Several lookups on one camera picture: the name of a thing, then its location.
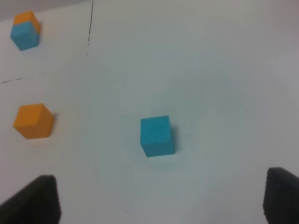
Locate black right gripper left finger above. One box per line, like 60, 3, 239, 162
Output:
0, 175, 61, 224

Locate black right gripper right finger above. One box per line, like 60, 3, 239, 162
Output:
263, 167, 299, 224

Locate blue template block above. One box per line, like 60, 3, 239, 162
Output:
10, 21, 40, 51

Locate orange template block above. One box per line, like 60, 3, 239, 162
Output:
13, 11, 41, 34

